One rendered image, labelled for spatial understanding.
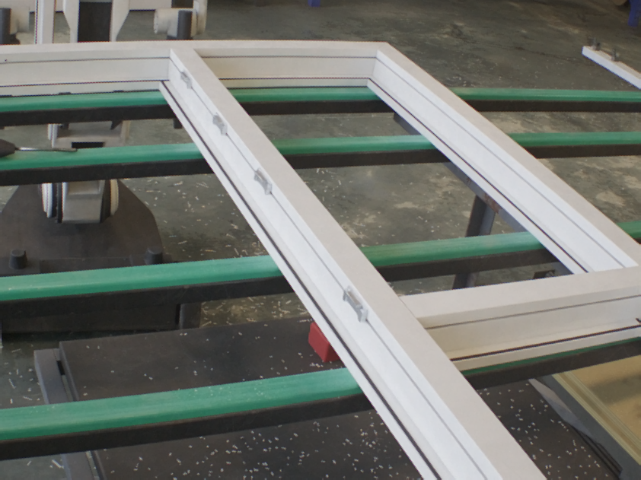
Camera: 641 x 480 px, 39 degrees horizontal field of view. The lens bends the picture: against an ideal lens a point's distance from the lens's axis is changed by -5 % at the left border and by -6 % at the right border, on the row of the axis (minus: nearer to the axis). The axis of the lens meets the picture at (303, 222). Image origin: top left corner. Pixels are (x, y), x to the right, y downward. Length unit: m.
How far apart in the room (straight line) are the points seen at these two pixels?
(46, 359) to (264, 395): 0.59
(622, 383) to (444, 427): 0.70
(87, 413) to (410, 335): 0.34
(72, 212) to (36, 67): 0.89
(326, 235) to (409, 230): 2.08
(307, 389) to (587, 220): 0.53
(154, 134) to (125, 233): 1.07
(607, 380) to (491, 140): 0.44
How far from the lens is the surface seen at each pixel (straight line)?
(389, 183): 3.52
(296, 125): 3.87
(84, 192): 2.45
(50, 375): 1.48
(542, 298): 1.13
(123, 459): 1.30
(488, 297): 1.10
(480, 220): 1.72
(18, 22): 2.28
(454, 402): 0.93
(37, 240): 2.58
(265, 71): 1.79
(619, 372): 1.61
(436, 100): 1.68
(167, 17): 2.31
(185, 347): 1.51
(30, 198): 2.79
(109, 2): 2.28
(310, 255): 1.16
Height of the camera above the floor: 1.49
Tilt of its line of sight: 28 degrees down
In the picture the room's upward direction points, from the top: 9 degrees clockwise
